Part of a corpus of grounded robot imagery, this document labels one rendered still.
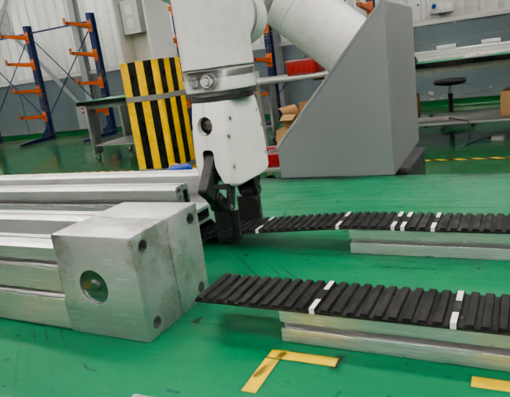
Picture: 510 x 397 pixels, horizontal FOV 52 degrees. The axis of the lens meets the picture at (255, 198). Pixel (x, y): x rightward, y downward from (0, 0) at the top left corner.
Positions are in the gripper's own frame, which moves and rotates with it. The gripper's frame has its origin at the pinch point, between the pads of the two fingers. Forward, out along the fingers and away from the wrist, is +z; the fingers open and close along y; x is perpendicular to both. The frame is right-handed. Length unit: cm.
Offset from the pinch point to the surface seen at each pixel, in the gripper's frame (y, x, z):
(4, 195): -5.0, 36.1, -4.6
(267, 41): 707, 322, -45
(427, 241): -1.3, -22.7, 1.6
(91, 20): 709, 662, -126
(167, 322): -21.4, -3.6, 2.5
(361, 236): -2.0, -16.0, 1.1
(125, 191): -5.0, 13.1, -5.0
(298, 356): -22.7, -16.7, 3.1
